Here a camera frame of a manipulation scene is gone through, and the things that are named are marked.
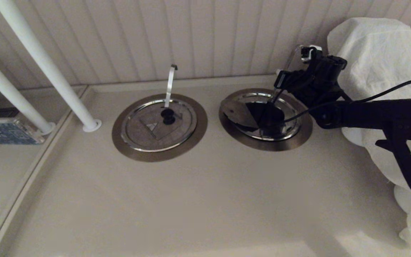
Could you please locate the white cloth cover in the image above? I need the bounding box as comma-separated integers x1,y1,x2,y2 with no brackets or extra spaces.
327,18,411,252

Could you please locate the white support pole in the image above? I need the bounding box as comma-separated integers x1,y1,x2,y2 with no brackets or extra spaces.
0,0,102,133
0,45,56,136

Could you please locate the blue patterned box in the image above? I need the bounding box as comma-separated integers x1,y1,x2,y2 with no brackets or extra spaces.
0,118,45,145

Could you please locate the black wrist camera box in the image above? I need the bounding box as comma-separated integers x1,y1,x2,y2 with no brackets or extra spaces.
311,55,347,77

